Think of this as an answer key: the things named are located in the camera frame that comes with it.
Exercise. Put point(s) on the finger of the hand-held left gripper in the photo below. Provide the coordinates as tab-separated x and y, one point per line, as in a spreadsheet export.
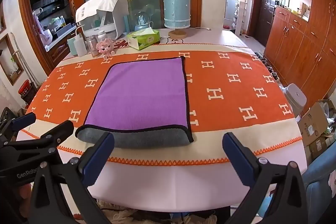
59	130
24	119

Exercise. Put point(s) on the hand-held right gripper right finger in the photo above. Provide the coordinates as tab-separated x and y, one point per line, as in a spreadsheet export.
238	158

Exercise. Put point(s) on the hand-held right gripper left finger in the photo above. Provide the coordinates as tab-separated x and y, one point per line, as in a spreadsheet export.
97	158

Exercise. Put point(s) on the purple and grey towel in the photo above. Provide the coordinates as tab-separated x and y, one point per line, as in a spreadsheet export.
143	94

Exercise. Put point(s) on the red basket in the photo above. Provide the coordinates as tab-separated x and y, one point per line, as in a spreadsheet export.
26	91

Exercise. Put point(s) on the orange printed blanket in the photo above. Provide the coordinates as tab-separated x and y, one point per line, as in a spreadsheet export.
231	98

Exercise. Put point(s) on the cardboard box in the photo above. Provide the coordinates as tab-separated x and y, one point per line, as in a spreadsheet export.
313	121

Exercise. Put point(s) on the grey plastic stool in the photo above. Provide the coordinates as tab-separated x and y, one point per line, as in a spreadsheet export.
296	98

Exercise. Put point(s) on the teal cup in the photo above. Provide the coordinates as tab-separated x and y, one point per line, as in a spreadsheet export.
71	47

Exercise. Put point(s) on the blue chair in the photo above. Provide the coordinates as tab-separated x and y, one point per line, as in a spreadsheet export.
319	187

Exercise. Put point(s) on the white squeeze bottle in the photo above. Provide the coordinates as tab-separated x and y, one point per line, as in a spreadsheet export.
80	47

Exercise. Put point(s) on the clear jar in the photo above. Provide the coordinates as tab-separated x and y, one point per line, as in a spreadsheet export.
93	48

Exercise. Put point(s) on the pink block figure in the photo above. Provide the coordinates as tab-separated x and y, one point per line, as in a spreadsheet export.
105	48

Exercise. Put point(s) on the white lidded jar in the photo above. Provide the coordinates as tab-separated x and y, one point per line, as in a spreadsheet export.
101	35

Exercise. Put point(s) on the white bottle steriliser appliance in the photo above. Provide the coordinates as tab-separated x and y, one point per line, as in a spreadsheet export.
105	15

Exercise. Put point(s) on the green tissue box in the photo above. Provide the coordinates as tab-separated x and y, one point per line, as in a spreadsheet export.
143	39

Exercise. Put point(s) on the glass snow globe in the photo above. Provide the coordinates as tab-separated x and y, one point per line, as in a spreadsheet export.
143	22

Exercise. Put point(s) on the white narrow rack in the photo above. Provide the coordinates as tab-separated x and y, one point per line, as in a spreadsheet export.
241	14

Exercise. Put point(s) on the dark entrance door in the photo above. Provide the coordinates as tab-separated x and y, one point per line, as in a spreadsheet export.
269	1

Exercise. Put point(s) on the blue table lamp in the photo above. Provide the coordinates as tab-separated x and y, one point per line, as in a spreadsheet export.
176	10

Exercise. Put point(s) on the wooden wall cabinet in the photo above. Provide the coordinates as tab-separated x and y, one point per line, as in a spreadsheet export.
302	50

